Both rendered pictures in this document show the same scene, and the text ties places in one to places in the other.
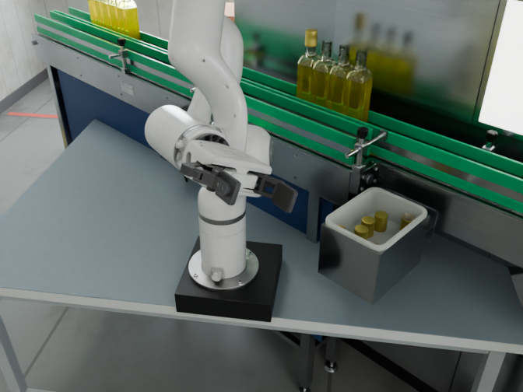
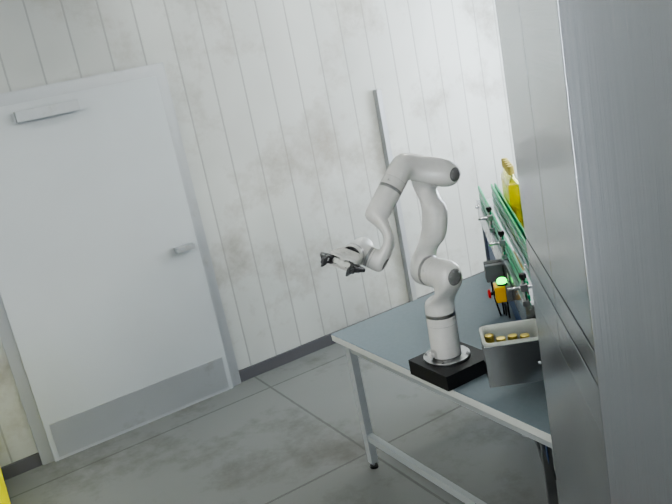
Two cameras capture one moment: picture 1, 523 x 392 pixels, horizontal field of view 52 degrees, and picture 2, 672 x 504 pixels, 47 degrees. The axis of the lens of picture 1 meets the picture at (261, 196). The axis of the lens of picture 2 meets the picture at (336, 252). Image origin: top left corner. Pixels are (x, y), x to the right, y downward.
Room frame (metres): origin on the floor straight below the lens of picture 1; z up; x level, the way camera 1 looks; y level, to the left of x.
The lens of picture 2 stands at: (-0.90, -2.00, 2.14)
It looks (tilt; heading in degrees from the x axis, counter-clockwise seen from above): 15 degrees down; 53
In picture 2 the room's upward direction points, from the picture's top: 11 degrees counter-clockwise
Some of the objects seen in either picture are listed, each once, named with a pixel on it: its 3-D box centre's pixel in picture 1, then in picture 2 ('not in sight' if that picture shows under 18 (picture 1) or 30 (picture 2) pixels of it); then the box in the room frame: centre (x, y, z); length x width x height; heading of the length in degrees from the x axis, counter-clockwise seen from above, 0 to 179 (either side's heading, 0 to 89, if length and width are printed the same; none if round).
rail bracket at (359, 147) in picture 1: (366, 147); (530, 288); (1.24, -0.27, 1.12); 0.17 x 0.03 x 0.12; 136
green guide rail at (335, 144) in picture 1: (153, 70); (498, 230); (1.86, 0.39, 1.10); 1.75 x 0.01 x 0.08; 46
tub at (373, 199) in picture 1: (374, 229); (513, 341); (1.08, -0.28, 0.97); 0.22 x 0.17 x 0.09; 136
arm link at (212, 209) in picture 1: (234, 171); (441, 287); (1.12, 0.07, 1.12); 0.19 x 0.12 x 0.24; 84
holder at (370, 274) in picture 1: (378, 239); (522, 352); (1.10, -0.30, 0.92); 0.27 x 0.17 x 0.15; 136
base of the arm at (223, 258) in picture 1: (222, 240); (443, 335); (1.12, 0.10, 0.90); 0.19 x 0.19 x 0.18
